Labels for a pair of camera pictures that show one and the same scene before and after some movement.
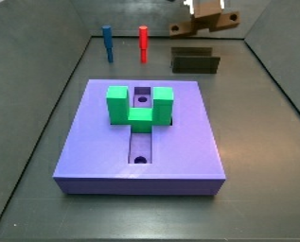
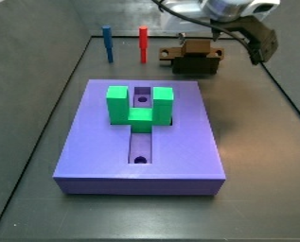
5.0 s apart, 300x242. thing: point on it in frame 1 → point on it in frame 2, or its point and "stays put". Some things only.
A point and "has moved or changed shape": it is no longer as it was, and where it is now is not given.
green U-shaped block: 142,118 stays put
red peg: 144,42 stays put
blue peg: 107,42 stays put
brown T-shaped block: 208,18 has moved or changed shape
